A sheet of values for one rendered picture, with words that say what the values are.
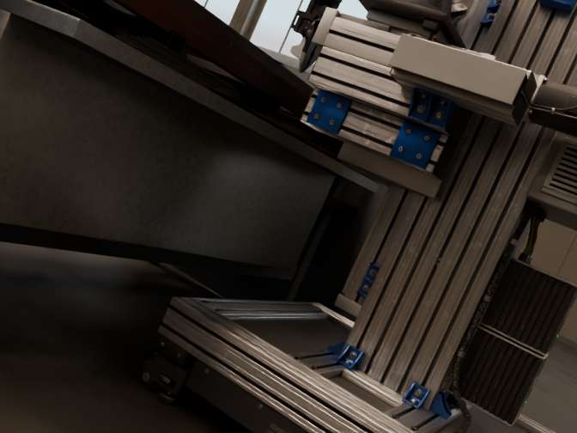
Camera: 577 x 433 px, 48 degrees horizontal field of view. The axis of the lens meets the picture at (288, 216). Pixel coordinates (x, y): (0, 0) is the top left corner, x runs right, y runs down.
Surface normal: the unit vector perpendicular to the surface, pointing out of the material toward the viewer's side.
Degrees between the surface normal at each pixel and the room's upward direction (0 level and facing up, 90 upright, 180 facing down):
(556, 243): 90
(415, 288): 90
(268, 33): 90
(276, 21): 90
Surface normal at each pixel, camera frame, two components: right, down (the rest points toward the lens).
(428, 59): -0.44, -0.14
